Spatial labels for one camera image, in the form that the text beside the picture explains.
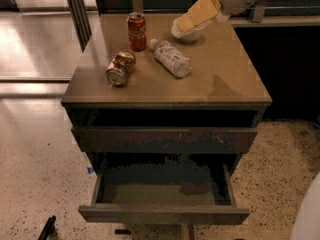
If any brown wooden drawer cabinet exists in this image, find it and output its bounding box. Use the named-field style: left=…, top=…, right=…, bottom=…
left=60, top=12, right=273, bottom=240

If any white ceramic bowl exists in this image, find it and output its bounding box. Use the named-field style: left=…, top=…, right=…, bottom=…
left=171, top=19, right=213, bottom=43

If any black object on floor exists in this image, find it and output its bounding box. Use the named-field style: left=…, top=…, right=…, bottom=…
left=38, top=215, right=56, bottom=240

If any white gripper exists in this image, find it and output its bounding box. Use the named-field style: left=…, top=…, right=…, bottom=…
left=171, top=0, right=257, bottom=39

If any red cola can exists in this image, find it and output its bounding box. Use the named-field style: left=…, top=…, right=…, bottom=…
left=127, top=12, right=146, bottom=51

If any blue tape piece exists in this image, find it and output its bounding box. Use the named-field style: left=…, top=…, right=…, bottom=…
left=87, top=166, right=94, bottom=174

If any small black floor marker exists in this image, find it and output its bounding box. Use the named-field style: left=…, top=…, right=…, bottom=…
left=114, top=229, right=131, bottom=235

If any open middle drawer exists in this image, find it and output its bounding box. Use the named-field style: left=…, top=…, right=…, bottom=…
left=78, top=163, right=250, bottom=225

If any orange soda can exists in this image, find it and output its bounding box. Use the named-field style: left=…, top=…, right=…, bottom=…
left=106, top=50, right=136, bottom=87

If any clear plastic water bottle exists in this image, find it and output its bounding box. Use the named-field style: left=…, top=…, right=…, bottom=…
left=150, top=39, right=192, bottom=78

